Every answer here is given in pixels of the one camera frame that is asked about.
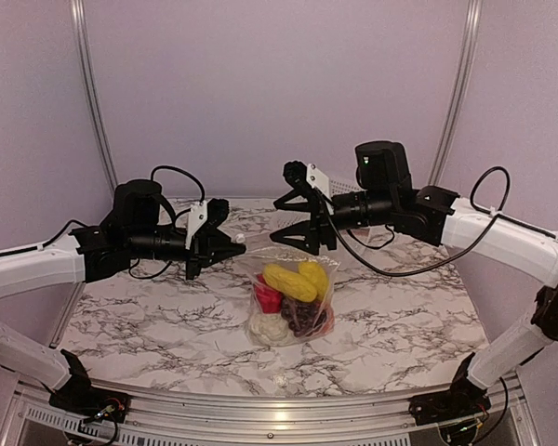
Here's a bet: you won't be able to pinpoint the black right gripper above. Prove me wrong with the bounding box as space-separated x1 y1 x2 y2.
270 187 397 256

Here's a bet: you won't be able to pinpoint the yellow fake lemon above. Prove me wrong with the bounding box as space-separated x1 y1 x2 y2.
298 261 329 300

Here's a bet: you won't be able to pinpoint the yellow fake corn cob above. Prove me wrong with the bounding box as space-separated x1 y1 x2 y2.
262 264 317 303

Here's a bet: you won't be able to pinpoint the clear zip top bag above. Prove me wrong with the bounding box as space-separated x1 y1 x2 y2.
238 246 340 348

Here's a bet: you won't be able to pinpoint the dark red fake grapes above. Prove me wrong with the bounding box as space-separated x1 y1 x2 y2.
280 297 328 338

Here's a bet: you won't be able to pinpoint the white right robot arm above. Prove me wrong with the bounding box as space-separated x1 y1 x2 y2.
271 141 558 426

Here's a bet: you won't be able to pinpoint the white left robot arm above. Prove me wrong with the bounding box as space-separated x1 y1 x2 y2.
0 179 246 424

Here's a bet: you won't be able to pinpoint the red fake pepper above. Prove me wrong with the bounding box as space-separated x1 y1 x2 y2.
254 274 283 314

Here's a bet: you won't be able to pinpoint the white fake cauliflower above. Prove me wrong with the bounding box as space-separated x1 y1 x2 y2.
247 313 294 347

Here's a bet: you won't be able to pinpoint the orange fake fruit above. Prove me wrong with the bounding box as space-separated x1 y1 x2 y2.
319 312 335 335

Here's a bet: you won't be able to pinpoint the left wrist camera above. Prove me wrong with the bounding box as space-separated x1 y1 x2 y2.
184 199 211 250

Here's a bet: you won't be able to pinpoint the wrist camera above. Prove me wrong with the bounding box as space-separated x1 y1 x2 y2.
184 199 211 250
283 161 331 198

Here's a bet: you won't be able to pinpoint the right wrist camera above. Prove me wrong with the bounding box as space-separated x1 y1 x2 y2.
283 161 331 198

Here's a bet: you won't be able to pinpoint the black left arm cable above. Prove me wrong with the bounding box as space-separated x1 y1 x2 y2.
125 164 206 280

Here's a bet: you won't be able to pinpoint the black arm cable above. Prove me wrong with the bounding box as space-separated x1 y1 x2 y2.
315 166 512 280
125 164 206 280

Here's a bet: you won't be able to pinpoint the right aluminium frame post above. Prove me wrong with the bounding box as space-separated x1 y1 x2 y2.
428 0 484 185

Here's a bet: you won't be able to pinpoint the aluminium frame post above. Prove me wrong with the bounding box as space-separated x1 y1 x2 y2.
428 0 484 185
48 0 125 349

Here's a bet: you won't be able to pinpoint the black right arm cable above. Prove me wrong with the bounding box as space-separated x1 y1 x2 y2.
315 166 512 280

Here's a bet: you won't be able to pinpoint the left aluminium frame post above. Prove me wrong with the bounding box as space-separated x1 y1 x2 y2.
48 0 125 349

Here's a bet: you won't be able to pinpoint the aluminium front rail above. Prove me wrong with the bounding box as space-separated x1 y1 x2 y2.
0 374 540 445

